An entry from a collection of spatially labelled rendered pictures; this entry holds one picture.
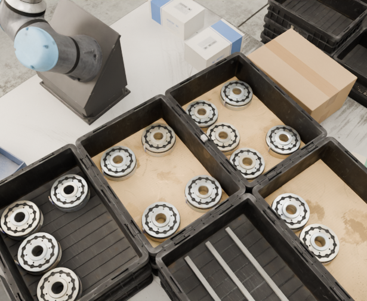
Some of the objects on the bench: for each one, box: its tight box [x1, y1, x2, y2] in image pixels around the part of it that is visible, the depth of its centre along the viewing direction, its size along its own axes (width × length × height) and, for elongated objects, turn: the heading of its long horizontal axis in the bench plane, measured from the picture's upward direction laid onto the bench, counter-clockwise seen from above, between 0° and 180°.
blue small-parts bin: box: [0, 135, 27, 190], centre depth 131 cm, size 20×15×7 cm
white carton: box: [149, 0, 205, 41], centre depth 168 cm, size 20×12×9 cm, turn 46°
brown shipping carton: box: [246, 28, 357, 124], centre depth 144 cm, size 30×22×16 cm
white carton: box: [184, 19, 245, 72], centre depth 158 cm, size 20×12×9 cm, turn 131°
